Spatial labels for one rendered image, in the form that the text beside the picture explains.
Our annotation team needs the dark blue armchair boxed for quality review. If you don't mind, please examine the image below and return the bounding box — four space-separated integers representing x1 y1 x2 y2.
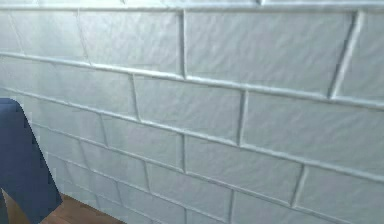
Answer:
0 97 64 224

